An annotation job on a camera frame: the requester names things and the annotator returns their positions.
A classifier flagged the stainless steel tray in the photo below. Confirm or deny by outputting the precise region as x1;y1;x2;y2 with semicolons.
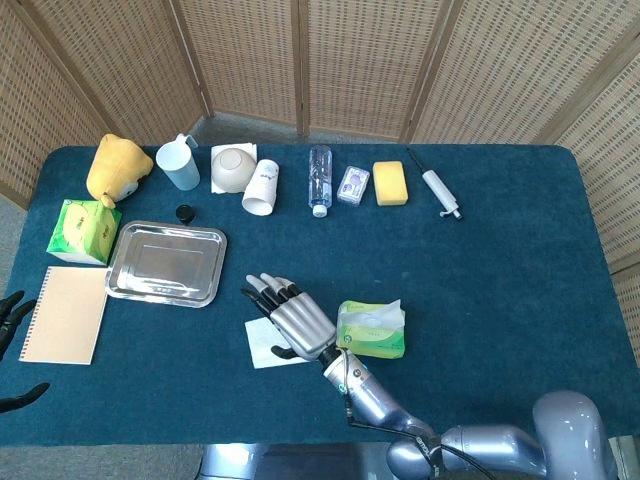
104;220;228;309

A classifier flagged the yellow plush toy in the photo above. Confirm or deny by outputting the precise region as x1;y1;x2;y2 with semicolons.
85;133;155;209

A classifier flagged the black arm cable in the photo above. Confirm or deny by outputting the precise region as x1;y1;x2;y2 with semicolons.
342;349;496;480

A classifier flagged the beige bowl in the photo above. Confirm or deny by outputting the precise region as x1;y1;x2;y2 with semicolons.
211;147;258;194

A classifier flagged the white pipette tool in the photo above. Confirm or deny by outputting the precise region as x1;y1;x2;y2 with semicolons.
407;148;464;221

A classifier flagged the blue table cloth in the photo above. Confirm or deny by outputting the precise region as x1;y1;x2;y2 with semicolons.
0;143;632;447

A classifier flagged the yellow sponge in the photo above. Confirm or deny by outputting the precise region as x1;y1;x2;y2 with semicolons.
372;160;410;207

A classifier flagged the green cube tissue box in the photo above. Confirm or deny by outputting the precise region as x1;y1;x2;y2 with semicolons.
46;199;123;266

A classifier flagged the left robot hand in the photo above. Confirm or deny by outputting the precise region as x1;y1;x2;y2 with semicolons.
0;290;51;414

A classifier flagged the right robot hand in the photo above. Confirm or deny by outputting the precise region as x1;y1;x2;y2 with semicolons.
241;272;337;362

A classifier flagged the clear plastic water bottle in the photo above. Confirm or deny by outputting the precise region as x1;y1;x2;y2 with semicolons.
308;144;334;219

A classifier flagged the light blue handled cup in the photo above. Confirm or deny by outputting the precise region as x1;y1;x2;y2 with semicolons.
155;133;201;192

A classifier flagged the white bowl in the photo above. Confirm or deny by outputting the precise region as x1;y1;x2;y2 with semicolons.
209;142;259;195

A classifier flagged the brown spiral notebook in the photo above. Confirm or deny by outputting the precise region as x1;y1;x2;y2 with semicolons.
18;265;109;366

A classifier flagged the woven wooden folding screen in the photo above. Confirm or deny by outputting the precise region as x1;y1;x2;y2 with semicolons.
0;0;640;361

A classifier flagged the white paper cup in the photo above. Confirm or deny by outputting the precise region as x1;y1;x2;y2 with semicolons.
241;158;279;217

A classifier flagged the green soft tissue pack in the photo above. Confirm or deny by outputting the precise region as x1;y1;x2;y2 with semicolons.
335;299;407;360

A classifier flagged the white tissue sheet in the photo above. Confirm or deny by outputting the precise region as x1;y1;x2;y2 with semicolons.
372;298;406;326
244;314;314;370

